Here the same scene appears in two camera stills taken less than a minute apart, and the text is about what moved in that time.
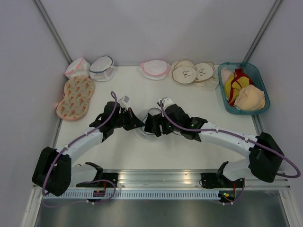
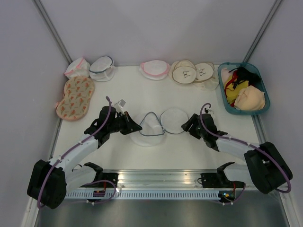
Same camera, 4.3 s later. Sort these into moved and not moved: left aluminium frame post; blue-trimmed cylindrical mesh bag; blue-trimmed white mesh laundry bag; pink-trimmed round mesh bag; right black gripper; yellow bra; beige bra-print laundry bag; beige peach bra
Moved: blue-trimmed white mesh laundry bag; right black gripper
Not moved: beige peach bra; pink-trimmed round mesh bag; left aluminium frame post; beige bra-print laundry bag; blue-trimmed cylindrical mesh bag; yellow bra
